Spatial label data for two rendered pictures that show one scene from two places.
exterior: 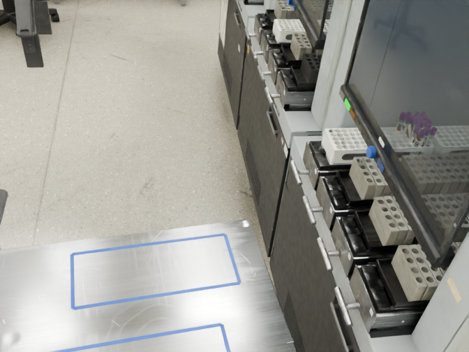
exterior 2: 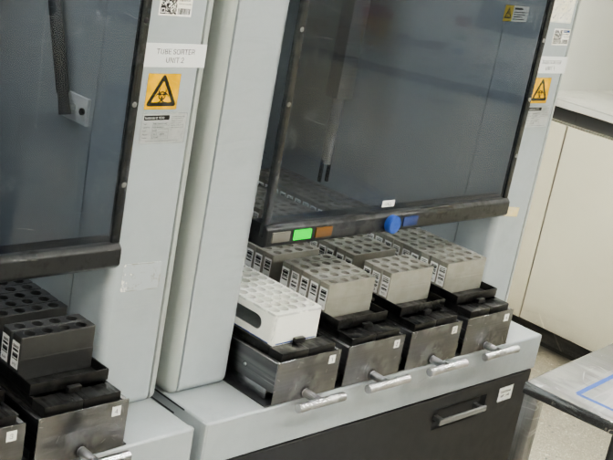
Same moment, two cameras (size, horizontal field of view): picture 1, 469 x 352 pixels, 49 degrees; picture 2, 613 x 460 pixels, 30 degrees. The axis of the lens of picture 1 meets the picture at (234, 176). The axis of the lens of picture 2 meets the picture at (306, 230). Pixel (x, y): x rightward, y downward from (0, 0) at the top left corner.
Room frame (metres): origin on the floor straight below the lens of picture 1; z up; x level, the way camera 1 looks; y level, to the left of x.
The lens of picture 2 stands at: (2.10, 1.07, 1.49)
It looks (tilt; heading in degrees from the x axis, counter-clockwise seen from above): 17 degrees down; 235
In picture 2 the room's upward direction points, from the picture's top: 11 degrees clockwise
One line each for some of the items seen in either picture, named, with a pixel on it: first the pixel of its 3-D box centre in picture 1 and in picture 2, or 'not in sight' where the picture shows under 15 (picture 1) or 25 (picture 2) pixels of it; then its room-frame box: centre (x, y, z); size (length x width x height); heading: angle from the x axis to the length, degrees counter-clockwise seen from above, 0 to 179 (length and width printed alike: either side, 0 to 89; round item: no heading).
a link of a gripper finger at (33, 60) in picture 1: (32, 49); not in sight; (0.85, 0.40, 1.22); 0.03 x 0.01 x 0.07; 102
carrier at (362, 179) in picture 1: (361, 179); (346, 295); (1.03, -0.33, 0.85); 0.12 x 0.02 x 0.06; 13
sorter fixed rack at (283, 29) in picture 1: (313, 33); not in sight; (1.89, -0.24, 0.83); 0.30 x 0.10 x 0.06; 102
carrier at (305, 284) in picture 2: (378, 179); (327, 285); (1.03, -0.37, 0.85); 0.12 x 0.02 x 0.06; 12
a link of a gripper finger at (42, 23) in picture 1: (42, 17); not in sight; (0.98, 0.43, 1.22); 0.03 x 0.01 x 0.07; 102
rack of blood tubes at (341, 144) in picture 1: (376, 146); (234, 294); (1.20, -0.39, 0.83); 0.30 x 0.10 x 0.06; 102
